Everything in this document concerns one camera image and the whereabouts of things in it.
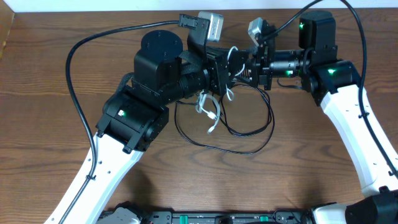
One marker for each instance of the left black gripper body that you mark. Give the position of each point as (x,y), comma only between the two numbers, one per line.
(216,64)

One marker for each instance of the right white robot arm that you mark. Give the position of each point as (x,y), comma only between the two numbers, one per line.
(335,86)

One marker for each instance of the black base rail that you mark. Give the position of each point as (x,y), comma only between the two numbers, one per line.
(124,215)

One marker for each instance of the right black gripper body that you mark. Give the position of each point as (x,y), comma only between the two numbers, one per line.
(263,67)

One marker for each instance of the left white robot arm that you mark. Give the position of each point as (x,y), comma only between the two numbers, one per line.
(139,110)

